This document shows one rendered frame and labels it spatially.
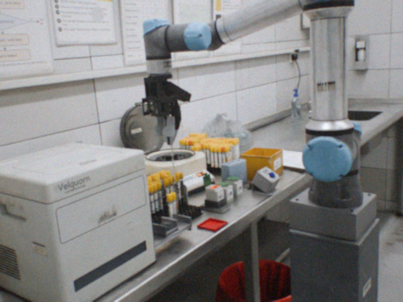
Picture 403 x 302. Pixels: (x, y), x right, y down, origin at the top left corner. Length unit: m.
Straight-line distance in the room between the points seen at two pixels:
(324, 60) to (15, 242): 0.81
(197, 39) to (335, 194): 0.56
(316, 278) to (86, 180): 0.72
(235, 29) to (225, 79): 1.23
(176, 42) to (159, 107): 0.18
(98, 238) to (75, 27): 0.96
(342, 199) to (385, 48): 2.48
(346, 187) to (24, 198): 0.81
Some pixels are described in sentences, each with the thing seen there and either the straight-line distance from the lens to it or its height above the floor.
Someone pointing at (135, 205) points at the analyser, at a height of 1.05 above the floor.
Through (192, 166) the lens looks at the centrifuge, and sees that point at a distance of 1.68.
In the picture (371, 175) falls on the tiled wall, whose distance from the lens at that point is 3.83.
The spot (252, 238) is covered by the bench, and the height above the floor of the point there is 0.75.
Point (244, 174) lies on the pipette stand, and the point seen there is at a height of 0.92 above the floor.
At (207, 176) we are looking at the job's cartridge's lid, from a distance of 1.47.
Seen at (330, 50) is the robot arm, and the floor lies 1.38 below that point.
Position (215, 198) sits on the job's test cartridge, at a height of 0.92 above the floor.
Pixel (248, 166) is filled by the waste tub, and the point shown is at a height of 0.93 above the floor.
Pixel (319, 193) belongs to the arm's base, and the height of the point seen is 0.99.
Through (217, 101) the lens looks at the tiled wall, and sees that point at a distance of 2.44.
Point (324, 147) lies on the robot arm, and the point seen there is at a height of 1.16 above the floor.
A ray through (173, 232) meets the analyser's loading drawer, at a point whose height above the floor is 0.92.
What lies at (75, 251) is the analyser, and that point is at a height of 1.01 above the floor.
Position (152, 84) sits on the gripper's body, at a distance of 1.28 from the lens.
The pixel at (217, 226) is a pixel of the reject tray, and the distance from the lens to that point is 1.35.
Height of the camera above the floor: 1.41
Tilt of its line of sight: 14 degrees down
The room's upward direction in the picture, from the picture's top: 4 degrees counter-clockwise
